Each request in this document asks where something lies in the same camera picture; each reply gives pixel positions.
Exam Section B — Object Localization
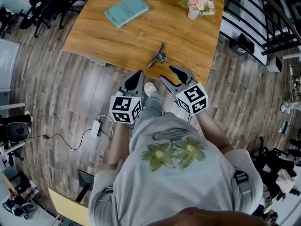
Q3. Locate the white power strip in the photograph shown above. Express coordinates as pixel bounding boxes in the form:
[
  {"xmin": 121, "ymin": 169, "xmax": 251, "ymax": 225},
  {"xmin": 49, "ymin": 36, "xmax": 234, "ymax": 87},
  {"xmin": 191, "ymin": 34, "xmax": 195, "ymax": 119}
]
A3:
[{"xmin": 90, "ymin": 120, "xmax": 102, "ymax": 138}]

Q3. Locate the person's white shoe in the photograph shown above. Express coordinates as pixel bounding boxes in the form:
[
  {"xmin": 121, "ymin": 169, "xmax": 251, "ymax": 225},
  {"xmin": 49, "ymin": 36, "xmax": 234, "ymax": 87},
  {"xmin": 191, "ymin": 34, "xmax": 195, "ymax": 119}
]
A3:
[{"xmin": 143, "ymin": 82, "xmax": 157, "ymax": 98}]

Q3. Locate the grey shoulder strap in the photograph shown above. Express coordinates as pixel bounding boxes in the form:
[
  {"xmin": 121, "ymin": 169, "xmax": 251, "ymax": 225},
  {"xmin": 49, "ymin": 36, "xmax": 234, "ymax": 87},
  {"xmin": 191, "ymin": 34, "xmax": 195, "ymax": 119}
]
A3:
[
  {"xmin": 232, "ymin": 170, "xmax": 253, "ymax": 195},
  {"xmin": 98, "ymin": 186, "xmax": 115, "ymax": 202}
]

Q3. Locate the teal book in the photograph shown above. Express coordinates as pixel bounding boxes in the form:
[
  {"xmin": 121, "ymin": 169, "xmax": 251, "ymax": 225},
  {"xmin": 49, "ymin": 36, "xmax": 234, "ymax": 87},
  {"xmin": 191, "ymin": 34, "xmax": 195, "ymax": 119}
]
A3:
[{"xmin": 103, "ymin": 0, "xmax": 150, "ymax": 30}]

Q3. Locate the black metal railing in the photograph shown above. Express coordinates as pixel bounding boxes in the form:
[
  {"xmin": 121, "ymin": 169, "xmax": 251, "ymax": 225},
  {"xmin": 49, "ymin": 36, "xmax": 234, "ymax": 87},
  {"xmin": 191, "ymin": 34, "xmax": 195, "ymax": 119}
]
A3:
[{"xmin": 223, "ymin": 0, "xmax": 301, "ymax": 56}]

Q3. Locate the black office chair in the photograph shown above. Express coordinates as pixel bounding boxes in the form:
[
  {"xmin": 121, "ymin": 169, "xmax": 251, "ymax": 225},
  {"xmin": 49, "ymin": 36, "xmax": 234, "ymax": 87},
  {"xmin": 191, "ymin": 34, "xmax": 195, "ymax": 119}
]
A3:
[
  {"xmin": 20, "ymin": 0, "xmax": 77, "ymax": 39},
  {"xmin": 6, "ymin": 122, "xmax": 31, "ymax": 143},
  {"xmin": 251, "ymin": 137, "xmax": 301, "ymax": 202}
]

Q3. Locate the black cable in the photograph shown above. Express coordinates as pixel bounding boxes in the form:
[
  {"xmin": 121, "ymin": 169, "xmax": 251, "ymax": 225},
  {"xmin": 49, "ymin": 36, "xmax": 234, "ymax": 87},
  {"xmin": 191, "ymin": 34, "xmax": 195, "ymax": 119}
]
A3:
[{"xmin": 24, "ymin": 128, "xmax": 93, "ymax": 150}]

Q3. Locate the grey flower print t-shirt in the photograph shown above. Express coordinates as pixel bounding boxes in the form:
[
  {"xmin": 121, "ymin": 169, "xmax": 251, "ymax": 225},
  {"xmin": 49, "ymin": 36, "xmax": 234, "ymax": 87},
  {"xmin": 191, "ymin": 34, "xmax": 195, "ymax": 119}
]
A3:
[{"xmin": 88, "ymin": 112, "xmax": 264, "ymax": 226}]

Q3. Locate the black monitor stand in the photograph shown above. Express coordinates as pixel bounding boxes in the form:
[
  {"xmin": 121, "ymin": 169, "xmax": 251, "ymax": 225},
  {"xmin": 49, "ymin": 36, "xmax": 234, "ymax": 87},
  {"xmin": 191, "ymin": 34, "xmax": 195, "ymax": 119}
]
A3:
[{"xmin": 75, "ymin": 169, "xmax": 95, "ymax": 203}]

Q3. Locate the person's jeans leg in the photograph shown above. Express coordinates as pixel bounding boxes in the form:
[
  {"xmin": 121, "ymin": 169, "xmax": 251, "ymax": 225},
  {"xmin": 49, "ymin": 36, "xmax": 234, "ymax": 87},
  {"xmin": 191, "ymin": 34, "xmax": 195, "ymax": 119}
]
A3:
[{"xmin": 138, "ymin": 91, "xmax": 165, "ymax": 127}]

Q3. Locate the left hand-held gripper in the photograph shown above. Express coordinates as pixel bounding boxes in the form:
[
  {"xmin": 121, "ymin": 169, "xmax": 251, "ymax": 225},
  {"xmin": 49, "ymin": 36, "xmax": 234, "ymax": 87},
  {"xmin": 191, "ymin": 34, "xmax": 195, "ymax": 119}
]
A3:
[{"xmin": 109, "ymin": 70, "xmax": 145, "ymax": 125}]

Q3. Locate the grey waste bin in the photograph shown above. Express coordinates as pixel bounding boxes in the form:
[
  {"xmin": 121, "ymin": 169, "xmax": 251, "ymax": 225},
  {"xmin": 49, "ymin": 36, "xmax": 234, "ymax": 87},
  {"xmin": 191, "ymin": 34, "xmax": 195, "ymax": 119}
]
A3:
[{"xmin": 266, "ymin": 56, "xmax": 283, "ymax": 73}]

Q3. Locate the white cable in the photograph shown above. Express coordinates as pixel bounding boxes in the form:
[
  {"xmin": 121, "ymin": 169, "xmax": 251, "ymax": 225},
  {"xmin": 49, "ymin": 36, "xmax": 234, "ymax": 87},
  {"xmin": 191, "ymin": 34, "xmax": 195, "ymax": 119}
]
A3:
[{"xmin": 96, "ymin": 114, "xmax": 115, "ymax": 141}]

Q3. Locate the yellow desk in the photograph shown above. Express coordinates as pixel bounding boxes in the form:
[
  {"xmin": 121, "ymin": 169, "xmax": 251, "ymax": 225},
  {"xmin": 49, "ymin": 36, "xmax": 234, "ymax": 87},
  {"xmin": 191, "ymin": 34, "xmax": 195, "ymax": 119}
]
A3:
[{"xmin": 48, "ymin": 188, "xmax": 92, "ymax": 226}]

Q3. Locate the pink vase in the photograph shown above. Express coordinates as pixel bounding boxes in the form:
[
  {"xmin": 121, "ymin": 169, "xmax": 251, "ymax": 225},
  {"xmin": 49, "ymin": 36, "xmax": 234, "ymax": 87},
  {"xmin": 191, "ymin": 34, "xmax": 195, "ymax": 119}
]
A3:
[{"xmin": 187, "ymin": 9, "xmax": 200, "ymax": 21}]

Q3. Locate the person's left forearm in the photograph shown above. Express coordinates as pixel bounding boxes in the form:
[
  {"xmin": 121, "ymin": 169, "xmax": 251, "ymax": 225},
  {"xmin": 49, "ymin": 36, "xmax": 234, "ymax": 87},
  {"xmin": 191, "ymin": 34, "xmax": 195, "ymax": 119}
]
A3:
[{"xmin": 107, "ymin": 122, "xmax": 133, "ymax": 171}]

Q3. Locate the black waste bin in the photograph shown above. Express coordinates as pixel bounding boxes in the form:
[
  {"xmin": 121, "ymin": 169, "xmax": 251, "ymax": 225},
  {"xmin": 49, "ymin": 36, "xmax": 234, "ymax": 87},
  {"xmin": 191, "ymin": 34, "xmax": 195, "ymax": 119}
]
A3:
[{"xmin": 236, "ymin": 33, "xmax": 256, "ymax": 55}]

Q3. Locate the person's right forearm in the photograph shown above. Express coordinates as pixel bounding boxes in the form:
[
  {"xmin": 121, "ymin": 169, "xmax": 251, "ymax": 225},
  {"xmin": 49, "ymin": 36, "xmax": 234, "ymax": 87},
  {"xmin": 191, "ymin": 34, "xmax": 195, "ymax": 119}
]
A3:
[{"xmin": 194, "ymin": 111, "xmax": 236, "ymax": 154}]

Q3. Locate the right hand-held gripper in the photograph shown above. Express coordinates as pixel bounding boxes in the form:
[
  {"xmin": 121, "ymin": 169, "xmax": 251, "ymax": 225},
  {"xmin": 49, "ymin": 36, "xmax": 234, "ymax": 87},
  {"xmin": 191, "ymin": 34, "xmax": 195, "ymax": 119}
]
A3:
[{"xmin": 159, "ymin": 65, "xmax": 209, "ymax": 116}]

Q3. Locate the curved metal object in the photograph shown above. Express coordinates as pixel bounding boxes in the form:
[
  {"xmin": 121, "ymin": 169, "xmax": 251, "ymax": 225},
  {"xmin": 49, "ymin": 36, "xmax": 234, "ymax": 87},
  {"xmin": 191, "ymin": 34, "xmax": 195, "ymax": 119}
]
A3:
[{"xmin": 147, "ymin": 42, "xmax": 168, "ymax": 69}]

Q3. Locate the white cabinet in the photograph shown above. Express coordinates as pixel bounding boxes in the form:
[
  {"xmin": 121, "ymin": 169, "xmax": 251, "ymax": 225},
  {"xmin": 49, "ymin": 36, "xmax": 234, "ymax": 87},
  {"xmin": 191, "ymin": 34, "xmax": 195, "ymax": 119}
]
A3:
[{"xmin": 0, "ymin": 39, "xmax": 21, "ymax": 93}]

